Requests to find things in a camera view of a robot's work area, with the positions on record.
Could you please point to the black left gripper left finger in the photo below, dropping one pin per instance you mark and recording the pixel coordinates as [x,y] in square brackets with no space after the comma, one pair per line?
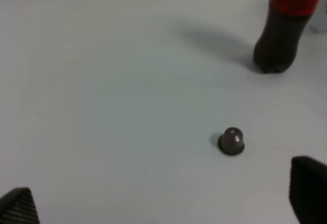
[18,206]

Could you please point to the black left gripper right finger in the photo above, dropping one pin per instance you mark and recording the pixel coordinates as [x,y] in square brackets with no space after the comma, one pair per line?
[307,191]

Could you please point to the dark coffee capsule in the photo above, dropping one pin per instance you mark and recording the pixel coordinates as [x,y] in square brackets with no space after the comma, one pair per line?
[231,142]

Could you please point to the cola bottle yellow cap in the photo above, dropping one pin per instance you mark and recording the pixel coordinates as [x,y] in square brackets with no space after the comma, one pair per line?
[276,48]

